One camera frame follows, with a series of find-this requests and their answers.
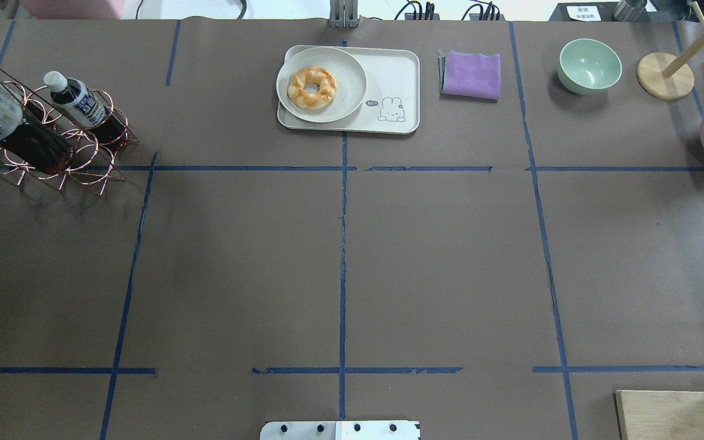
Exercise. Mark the tea bottle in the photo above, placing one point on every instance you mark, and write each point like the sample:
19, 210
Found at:
24, 135
84, 108

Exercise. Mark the cream tray with bear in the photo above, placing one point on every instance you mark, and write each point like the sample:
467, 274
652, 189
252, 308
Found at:
391, 103

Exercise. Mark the glazed twisted donut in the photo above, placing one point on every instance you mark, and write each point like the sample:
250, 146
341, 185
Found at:
312, 88

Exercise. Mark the cream round plate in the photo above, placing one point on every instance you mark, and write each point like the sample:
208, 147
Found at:
349, 74

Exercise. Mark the purple folded cloth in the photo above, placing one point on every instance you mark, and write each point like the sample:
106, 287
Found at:
470, 75

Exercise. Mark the mint green bowl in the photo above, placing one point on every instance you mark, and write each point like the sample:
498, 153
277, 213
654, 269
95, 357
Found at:
588, 67

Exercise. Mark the black box with label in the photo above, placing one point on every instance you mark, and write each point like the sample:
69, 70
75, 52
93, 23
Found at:
604, 11

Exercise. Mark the wooden stand round base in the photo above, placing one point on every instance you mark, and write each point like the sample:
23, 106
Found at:
667, 76

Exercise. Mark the wooden cutting board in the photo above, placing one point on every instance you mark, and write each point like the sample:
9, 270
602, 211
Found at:
660, 414

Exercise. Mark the grey metal post clamp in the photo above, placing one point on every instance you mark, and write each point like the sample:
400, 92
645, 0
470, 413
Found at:
343, 13

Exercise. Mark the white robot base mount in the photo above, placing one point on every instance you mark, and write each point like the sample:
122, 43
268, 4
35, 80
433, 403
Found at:
342, 429

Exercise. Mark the copper wire bottle rack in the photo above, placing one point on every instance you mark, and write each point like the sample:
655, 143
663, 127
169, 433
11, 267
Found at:
93, 166

